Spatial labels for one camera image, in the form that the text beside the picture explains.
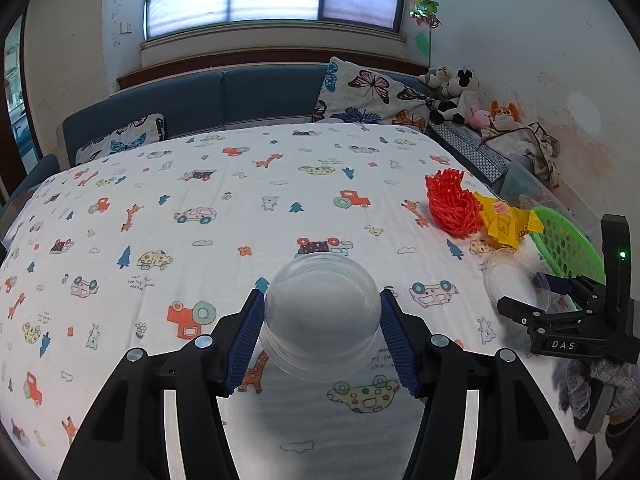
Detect red plastic mesh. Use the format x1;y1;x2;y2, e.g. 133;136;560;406
425;169;483;238

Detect colourful pinwheel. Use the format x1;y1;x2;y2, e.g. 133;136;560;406
407;0;443;28

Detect printed blanket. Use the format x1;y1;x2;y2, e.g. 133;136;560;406
0;122;601;480

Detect small butterfly print pillow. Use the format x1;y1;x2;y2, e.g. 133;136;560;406
75;112;167;166

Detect clear plastic storage box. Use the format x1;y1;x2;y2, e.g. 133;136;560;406
500;160;601;221

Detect person's right forearm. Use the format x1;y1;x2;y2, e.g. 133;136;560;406
602;410;640;466

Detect black and white plush toy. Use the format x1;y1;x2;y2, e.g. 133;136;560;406
430;65;481;126

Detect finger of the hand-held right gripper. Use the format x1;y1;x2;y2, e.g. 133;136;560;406
542;272;606;306
496;296;586;333

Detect orange fox plush toy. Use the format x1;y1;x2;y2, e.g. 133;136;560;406
487;101;522;126

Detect clear plastic bowl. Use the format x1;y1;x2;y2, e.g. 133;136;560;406
259;254;387;385

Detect large butterfly print pillow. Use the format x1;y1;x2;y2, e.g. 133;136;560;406
312;56;436;128

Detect grey and white plush toy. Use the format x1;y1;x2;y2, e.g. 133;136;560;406
419;66;451;97

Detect grey patterned cushion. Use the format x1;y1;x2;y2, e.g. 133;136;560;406
430;121;516;186

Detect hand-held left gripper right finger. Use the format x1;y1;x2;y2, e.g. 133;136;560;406
378;287;583;480

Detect yellow wrapper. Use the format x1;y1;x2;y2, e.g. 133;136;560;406
472;191;546;251

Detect person's right hand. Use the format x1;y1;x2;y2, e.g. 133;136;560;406
552;357;640;420

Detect beige printed cloth bag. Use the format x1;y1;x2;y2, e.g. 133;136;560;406
482;120;561;186

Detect clear round plastic lid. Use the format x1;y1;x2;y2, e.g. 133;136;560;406
484;249;553;313

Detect blue sofa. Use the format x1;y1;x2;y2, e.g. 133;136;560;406
0;64;431;221

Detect green plastic basket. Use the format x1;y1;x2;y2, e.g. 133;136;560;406
531;206;608;291

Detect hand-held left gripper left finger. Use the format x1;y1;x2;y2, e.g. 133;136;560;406
57;289;266;480

